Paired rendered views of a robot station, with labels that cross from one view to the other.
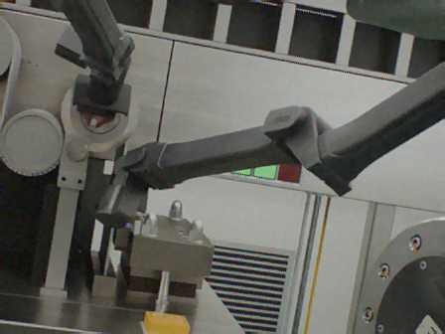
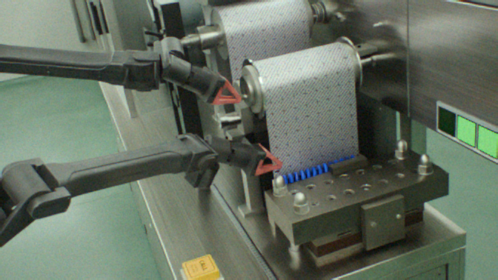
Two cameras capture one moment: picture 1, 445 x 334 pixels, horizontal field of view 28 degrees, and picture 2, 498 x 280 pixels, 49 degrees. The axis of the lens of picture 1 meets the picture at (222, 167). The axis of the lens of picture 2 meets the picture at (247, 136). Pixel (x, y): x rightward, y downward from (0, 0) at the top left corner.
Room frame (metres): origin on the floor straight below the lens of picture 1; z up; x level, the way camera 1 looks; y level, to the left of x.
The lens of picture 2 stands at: (1.59, -0.98, 1.69)
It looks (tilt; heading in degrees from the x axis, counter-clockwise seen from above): 24 degrees down; 84
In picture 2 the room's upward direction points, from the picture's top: 8 degrees counter-clockwise
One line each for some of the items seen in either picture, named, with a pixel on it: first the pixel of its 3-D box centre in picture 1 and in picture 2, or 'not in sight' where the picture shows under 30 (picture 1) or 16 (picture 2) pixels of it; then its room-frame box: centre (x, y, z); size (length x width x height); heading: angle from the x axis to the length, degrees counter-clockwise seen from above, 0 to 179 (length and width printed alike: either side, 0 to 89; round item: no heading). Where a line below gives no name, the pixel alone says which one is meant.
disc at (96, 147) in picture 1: (99, 113); (253, 89); (1.74, 0.25, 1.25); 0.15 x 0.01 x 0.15; 101
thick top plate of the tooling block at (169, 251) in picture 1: (161, 240); (356, 192); (1.93, 0.10, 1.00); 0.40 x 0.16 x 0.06; 11
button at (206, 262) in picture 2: (166, 324); (201, 270); (1.54, 0.05, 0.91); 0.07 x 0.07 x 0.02; 11
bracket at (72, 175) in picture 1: (66, 214); (243, 161); (1.70, 0.28, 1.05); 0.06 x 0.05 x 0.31; 11
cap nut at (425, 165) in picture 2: (176, 209); (425, 162); (2.10, 0.09, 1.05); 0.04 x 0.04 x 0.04
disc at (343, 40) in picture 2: not in sight; (346, 66); (1.99, 0.30, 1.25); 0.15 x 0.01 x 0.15; 101
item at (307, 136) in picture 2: (115, 184); (314, 138); (1.87, 0.21, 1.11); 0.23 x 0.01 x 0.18; 11
